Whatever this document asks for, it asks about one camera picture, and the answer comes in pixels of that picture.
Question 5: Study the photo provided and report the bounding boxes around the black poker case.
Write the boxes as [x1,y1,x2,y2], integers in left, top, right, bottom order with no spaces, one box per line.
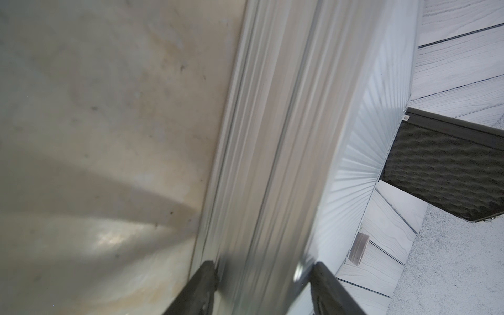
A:
[381,108,503,223]

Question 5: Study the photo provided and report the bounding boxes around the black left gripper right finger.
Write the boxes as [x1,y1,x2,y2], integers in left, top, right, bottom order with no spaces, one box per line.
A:
[309,262,366,315]

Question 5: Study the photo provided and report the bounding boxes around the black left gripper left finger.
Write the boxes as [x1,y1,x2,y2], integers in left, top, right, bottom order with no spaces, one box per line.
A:
[163,261,219,315]

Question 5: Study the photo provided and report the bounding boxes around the silver aluminium poker case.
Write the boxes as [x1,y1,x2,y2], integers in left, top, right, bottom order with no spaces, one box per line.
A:
[191,1,424,314]

